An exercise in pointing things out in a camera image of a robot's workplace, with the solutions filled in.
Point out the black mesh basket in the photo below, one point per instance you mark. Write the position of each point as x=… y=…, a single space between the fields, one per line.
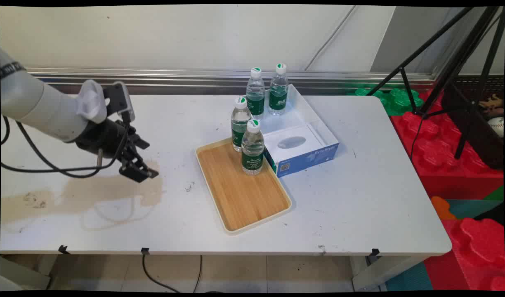
x=481 y=144

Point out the green foam blocks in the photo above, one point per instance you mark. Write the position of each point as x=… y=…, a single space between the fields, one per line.
x=401 y=101

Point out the black tripod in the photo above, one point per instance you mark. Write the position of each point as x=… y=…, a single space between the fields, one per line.
x=456 y=62

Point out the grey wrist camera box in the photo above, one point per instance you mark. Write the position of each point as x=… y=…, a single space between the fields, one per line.
x=119 y=99

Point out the water bottle green label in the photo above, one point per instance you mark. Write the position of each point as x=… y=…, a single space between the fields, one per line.
x=237 y=128
x=256 y=97
x=278 y=97

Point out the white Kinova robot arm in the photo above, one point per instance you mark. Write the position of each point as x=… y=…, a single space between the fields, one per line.
x=34 y=105

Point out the large red foam block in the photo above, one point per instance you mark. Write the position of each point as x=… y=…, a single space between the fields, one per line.
x=438 y=152

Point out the orange foam piece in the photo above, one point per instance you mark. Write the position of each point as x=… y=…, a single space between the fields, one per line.
x=441 y=208

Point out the metal wall rail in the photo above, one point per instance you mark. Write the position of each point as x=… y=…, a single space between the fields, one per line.
x=186 y=78

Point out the blue white tissue box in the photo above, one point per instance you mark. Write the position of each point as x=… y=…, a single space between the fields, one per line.
x=306 y=156

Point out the black table edge clip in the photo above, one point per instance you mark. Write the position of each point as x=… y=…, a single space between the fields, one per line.
x=63 y=249
x=145 y=251
x=375 y=252

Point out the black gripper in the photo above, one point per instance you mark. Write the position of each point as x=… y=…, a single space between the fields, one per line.
x=102 y=138

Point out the water bottle script label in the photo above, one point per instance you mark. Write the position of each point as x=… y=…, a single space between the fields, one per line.
x=252 y=159

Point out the teal foam mat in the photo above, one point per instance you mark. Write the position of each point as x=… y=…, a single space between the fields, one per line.
x=471 y=207

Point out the white table leg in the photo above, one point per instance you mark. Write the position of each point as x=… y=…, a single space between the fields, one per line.
x=384 y=272
x=21 y=274

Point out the brown plush toy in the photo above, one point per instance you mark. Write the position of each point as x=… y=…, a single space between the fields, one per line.
x=492 y=105

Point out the white baseball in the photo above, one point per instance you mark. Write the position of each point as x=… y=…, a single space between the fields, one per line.
x=496 y=126

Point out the wooden tray cream rim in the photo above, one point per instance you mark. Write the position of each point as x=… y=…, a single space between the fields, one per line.
x=240 y=194

